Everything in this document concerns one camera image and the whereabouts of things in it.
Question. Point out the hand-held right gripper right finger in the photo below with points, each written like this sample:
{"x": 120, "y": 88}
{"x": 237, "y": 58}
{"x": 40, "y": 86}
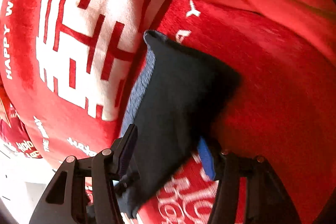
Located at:
{"x": 206, "y": 159}

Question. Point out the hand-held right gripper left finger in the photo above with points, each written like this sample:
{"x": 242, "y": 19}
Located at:
{"x": 128, "y": 146}

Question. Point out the black pants with blue stripes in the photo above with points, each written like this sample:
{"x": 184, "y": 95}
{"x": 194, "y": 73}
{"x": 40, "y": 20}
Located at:
{"x": 178, "y": 98}

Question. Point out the red printed blanket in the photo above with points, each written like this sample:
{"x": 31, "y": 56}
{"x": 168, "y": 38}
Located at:
{"x": 262, "y": 69}

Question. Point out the dark red printed cloth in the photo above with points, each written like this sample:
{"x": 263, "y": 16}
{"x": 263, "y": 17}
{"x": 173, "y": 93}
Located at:
{"x": 19, "y": 141}

